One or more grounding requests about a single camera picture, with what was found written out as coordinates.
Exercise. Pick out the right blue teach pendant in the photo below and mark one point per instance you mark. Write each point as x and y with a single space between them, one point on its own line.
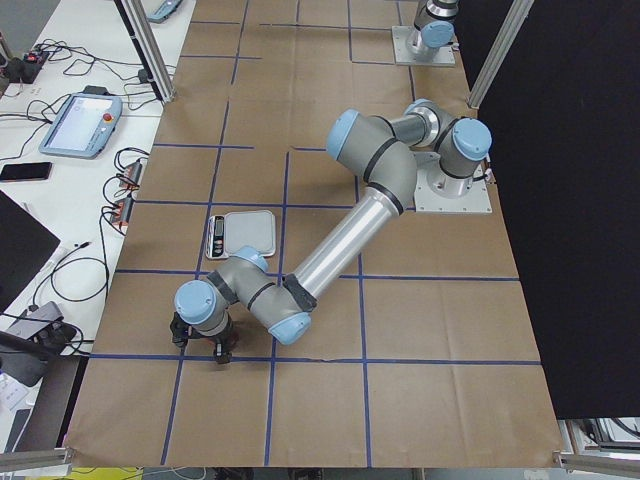
164 11

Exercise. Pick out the red yellow mango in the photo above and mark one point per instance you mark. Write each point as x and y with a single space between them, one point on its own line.
199 336

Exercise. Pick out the grey usb hub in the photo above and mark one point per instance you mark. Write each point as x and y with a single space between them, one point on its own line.
34 322

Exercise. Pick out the brown paper table cover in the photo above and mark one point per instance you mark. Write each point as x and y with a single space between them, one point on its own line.
421 355

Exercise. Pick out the black smartphone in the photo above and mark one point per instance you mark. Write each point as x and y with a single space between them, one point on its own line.
33 171

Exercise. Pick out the blue teach pendant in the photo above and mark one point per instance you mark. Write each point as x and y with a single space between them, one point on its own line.
83 126
164 11

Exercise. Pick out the silver digital kitchen scale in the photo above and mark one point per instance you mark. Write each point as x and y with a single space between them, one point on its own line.
230 232

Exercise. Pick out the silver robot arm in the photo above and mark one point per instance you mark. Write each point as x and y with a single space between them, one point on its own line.
380 151
433 27

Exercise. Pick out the aluminium frame post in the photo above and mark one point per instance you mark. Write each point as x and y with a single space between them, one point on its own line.
139 30

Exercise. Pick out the arm grey base plate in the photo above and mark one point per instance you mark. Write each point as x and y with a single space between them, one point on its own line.
438 193
409 50

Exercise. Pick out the black laptop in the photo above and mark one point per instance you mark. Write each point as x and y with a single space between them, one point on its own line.
26 245

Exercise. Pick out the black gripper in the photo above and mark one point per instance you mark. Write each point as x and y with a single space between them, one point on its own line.
223 345

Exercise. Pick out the left blue teach pendant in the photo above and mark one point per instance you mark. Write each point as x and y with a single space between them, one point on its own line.
83 126

